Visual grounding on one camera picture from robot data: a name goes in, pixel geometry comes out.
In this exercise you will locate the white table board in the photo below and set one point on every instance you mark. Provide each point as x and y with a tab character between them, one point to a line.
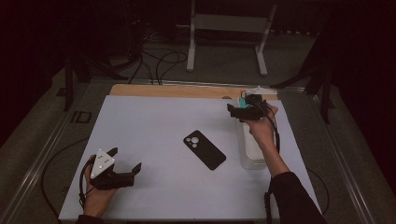
168	124

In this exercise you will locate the black phone case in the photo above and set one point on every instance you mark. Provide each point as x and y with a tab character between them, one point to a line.
204	151

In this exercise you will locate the metal floor rail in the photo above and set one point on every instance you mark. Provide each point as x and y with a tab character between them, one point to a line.
345	161
37	161

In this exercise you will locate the white metal stand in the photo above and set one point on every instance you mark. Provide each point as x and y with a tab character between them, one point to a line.
230	23

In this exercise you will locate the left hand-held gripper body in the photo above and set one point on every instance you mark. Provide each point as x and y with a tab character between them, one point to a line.
112	181

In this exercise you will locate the black tripod stand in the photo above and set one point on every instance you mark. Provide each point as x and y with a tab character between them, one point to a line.
68	84
325	99

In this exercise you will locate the person's right hand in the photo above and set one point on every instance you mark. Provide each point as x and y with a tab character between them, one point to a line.
264	130

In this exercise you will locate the person's left hand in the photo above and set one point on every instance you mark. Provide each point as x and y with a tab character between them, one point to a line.
96	202

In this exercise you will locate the white plastic storage bin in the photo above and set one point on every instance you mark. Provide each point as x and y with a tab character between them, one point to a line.
252	152

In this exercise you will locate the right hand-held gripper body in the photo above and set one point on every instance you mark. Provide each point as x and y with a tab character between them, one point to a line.
253	113

